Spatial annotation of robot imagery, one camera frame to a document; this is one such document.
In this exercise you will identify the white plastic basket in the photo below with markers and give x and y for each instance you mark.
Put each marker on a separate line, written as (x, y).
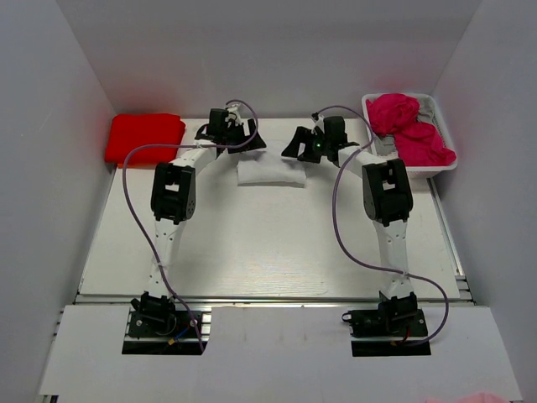
(417, 171)

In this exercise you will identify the grey garment in basket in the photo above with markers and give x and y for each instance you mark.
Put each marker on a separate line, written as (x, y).
(386, 145)

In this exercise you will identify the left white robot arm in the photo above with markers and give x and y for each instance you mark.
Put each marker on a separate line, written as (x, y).
(173, 198)

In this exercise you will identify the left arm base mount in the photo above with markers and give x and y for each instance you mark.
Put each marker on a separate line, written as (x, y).
(158, 326)

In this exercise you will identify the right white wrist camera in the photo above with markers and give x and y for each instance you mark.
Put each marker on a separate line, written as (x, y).
(318, 120)

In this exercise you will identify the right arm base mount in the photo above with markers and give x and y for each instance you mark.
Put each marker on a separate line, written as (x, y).
(395, 328)

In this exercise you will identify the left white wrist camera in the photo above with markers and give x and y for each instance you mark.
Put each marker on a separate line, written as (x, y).
(233, 118)

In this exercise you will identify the white t shirt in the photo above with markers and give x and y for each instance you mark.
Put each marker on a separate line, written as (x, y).
(266, 167)

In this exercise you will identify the folded red t shirt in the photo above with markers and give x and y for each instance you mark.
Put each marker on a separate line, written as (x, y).
(129, 131)

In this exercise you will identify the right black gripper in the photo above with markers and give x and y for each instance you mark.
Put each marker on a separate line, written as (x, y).
(303, 135)

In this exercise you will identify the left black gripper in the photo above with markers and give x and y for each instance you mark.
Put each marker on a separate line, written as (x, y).
(257, 143)

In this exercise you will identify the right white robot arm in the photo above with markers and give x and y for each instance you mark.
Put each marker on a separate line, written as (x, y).
(387, 197)

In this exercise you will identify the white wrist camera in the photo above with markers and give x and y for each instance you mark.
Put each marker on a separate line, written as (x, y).
(318, 120)
(233, 118)

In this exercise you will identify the magenta t shirt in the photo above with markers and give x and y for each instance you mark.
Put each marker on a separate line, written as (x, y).
(409, 122)

